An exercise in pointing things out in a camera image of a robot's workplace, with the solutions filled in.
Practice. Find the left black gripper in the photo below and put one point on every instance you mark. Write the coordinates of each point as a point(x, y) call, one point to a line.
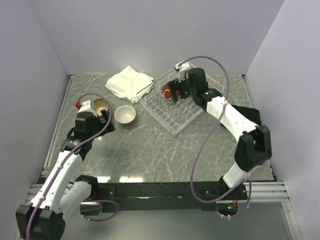
point(101, 125)

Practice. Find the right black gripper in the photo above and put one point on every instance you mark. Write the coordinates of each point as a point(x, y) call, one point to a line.
point(173, 86)

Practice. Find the red floral bowl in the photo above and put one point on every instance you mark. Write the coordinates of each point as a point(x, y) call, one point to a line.
point(166, 91)

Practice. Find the black patterned bowl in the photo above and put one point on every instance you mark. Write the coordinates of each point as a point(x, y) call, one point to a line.
point(100, 105)

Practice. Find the beige speckled bowl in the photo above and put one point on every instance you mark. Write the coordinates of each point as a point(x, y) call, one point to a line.
point(125, 115)

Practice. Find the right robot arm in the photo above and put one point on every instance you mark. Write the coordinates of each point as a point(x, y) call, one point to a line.
point(253, 140)

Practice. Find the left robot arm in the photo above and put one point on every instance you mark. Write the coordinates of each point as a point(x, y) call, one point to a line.
point(46, 215)

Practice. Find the white folded cloth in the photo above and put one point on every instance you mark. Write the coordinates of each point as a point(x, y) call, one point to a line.
point(129, 84)

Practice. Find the black folded cloth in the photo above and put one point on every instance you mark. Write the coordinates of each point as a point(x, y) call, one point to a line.
point(250, 113)

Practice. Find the black base bar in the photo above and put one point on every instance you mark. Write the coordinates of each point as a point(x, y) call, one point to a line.
point(142, 196)

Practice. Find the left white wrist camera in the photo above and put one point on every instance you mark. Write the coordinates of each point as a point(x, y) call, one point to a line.
point(86, 106)

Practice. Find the white wire dish rack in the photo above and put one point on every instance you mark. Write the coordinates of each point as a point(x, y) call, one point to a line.
point(174, 116)

